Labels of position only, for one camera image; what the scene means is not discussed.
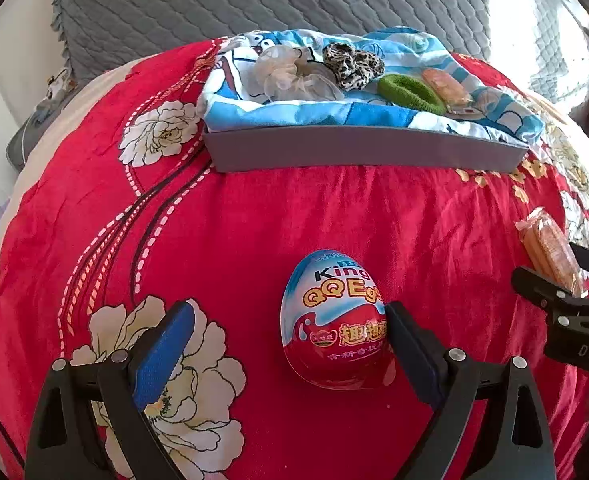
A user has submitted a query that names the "grey bedside cushion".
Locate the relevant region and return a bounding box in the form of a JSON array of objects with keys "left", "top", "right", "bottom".
[{"left": 6, "top": 104, "right": 64, "bottom": 172}]

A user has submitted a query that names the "snack cake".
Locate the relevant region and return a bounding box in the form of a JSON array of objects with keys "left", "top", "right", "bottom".
[
  {"left": 515, "top": 207, "right": 587, "bottom": 297},
  {"left": 422, "top": 68, "right": 473, "bottom": 114}
]

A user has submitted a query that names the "green hair ring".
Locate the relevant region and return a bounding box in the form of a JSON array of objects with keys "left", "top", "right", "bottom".
[{"left": 377, "top": 72, "right": 449, "bottom": 116}]

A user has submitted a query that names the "red floral quilt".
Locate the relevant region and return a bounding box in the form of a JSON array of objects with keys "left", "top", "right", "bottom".
[{"left": 0, "top": 37, "right": 589, "bottom": 480}]

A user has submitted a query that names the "leopard print scrunchie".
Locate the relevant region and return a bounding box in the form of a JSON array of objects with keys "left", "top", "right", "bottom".
[{"left": 323, "top": 42, "right": 385, "bottom": 91}]

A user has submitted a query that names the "grey flat box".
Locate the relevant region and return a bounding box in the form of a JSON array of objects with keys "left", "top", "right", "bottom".
[{"left": 203, "top": 126, "right": 527, "bottom": 172}]

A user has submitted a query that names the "cream lace scrunchie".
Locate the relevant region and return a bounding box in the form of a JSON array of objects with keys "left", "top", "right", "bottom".
[{"left": 254, "top": 44, "right": 344, "bottom": 102}]

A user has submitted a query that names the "blue striped cartoon cloth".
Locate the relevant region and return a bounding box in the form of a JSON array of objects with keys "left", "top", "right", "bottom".
[{"left": 198, "top": 27, "right": 544, "bottom": 145}]

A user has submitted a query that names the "grey quilted headboard cover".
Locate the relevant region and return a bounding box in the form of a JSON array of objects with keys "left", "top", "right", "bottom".
[{"left": 52, "top": 0, "right": 589, "bottom": 110}]

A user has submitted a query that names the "red blue toy egg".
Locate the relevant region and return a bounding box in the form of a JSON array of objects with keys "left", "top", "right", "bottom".
[{"left": 280, "top": 249, "right": 392, "bottom": 390}]

